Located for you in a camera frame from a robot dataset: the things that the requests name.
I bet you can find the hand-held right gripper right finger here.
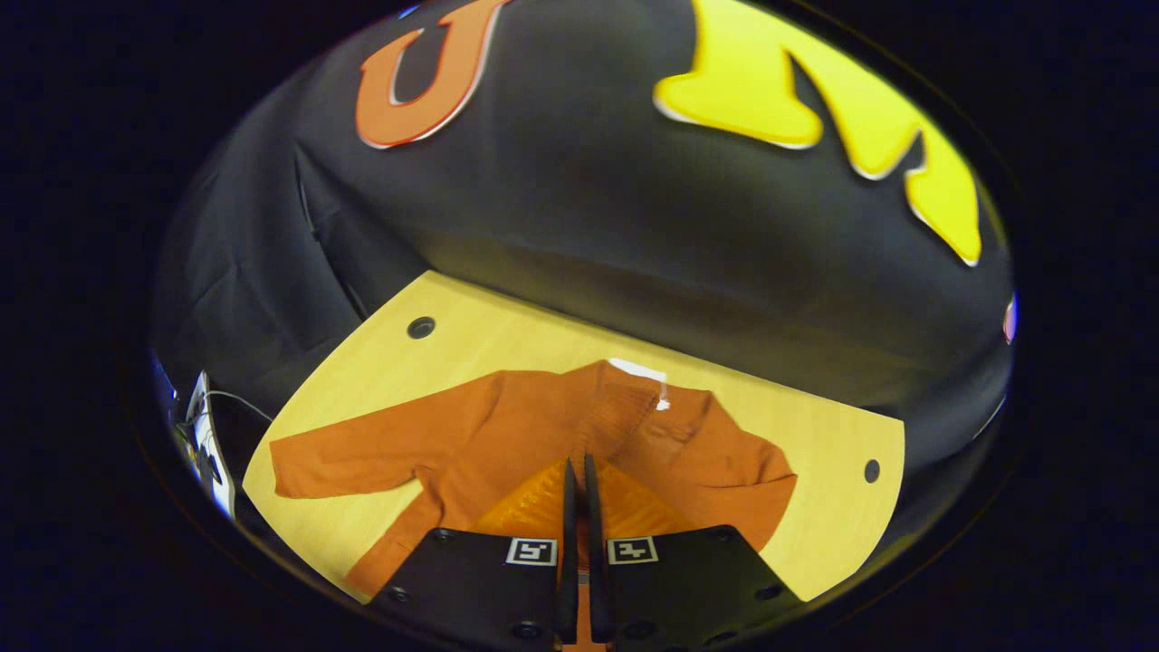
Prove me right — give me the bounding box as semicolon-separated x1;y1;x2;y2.
584;454;804;649

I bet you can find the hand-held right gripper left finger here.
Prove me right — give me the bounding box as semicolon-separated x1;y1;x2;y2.
371;457;580;648

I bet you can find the black backdrop cloth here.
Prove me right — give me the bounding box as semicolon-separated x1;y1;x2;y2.
149;0;1015;472

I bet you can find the thin white cable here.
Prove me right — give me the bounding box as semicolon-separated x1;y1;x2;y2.
204;389;274;425

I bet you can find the orange button shirt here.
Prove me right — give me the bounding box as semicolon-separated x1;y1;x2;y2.
269;360;800;652

